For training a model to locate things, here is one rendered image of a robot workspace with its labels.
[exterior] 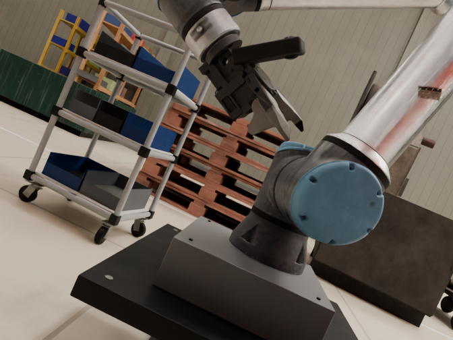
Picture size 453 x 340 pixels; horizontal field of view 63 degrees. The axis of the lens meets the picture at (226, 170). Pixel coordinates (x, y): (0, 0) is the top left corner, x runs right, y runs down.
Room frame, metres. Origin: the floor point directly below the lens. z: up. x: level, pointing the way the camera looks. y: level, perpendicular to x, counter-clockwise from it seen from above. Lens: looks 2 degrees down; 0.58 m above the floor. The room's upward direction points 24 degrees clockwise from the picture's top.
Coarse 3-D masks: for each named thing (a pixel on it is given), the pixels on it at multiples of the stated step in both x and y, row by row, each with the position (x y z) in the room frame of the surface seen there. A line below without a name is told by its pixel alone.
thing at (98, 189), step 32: (96, 64) 1.80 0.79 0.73; (128, 64) 1.67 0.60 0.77; (160, 64) 1.89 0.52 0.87; (64, 96) 1.67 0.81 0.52; (192, 96) 1.90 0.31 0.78; (96, 128) 1.62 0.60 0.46; (128, 128) 1.65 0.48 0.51; (160, 128) 1.70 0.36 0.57; (32, 160) 1.67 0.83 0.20; (64, 160) 1.83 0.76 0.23; (32, 192) 1.69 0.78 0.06; (64, 192) 1.63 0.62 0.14; (96, 192) 1.65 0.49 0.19; (128, 192) 1.57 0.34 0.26; (160, 192) 1.94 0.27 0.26
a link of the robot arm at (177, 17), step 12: (156, 0) 0.64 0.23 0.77; (168, 0) 0.62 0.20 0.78; (180, 0) 0.61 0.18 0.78; (192, 0) 0.61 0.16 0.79; (204, 0) 0.61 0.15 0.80; (216, 0) 0.63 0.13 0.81; (168, 12) 0.63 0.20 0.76; (180, 12) 0.62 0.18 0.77; (192, 12) 0.61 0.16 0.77; (204, 12) 0.61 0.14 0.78; (180, 24) 0.63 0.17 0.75; (192, 24) 0.61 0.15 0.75
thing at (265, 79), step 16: (224, 48) 0.62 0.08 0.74; (208, 64) 0.64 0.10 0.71; (224, 64) 0.66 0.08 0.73; (240, 64) 0.62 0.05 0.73; (256, 64) 0.62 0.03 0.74; (224, 80) 0.64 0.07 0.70; (240, 80) 0.61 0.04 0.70; (224, 96) 0.62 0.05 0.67; (240, 96) 0.62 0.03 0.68; (256, 96) 0.61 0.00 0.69; (272, 96) 0.65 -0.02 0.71; (240, 112) 0.62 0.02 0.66
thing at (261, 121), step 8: (256, 104) 0.60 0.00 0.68; (256, 112) 0.59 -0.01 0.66; (264, 112) 0.58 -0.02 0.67; (272, 112) 0.56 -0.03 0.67; (280, 112) 0.58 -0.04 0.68; (256, 120) 0.59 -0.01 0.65; (264, 120) 0.58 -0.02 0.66; (272, 120) 0.56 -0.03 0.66; (280, 120) 0.56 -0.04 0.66; (248, 128) 0.59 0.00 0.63; (256, 128) 0.58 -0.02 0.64; (264, 128) 0.57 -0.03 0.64; (280, 128) 0.56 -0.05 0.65; (288, 128) 0.56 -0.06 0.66; (288, 136) 0.56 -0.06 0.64
